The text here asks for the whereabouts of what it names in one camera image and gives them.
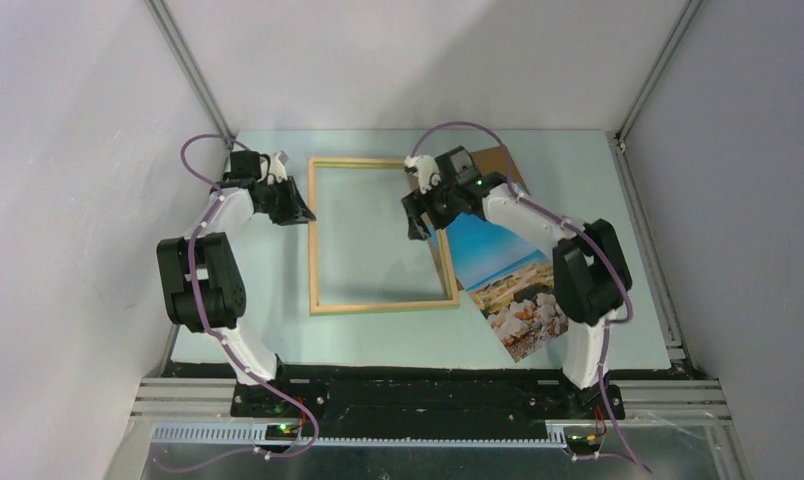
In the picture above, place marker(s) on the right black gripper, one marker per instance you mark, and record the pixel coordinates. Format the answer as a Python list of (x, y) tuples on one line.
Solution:
[(415, 205)]

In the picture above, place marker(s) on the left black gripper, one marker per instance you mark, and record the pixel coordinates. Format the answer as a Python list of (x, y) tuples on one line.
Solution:
[(296, 212)]

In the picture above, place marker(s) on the wooden picture frame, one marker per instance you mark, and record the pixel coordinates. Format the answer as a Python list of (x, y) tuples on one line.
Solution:
[(442, 246)]

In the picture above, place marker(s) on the seaside landscape photo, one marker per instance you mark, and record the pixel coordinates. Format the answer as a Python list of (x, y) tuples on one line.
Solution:
[(509, 281)]

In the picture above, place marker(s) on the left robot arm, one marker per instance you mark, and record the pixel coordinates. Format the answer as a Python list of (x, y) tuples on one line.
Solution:
[(201, 281)]

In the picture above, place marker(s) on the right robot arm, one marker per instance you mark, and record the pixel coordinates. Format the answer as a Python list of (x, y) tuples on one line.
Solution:
[(592, 280)]

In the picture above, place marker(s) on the brown backing board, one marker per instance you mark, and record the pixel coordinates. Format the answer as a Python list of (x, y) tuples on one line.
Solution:
[(493, 166)]

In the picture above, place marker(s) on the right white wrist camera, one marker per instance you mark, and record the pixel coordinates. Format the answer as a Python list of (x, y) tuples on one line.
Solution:
[(426, 171)]

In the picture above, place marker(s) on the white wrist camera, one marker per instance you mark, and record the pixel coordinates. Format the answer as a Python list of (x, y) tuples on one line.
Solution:
[(426, 171), (275, 171)]

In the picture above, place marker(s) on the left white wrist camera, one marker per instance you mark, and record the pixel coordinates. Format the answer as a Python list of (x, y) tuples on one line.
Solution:
[(275, 171)]

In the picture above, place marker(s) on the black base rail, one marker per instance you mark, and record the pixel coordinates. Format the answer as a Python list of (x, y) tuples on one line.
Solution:
[(423, 404)]

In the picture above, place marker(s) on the aluminium frame rails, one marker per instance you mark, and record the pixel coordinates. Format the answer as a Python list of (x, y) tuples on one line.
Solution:
[(183, 429)]

